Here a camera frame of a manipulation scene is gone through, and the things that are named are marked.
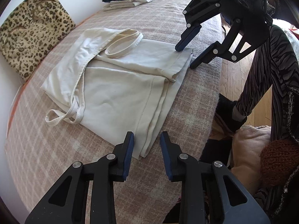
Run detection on cream canvas tote bag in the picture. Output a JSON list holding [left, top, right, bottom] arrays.
[[42, 28, 193, 159]]

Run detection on folded floral white clothes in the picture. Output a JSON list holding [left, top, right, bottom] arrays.
[[103, 0, 153, 11]]

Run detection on beige floor cushion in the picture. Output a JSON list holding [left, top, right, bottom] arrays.
[[231, 125, 271, 195]]

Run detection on rust knitted cushion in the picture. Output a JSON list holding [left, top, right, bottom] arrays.
[[260, 139, 298, 187]]

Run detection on leopard print cushion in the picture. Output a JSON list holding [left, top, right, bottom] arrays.
[[1, 0, 75, 81]]

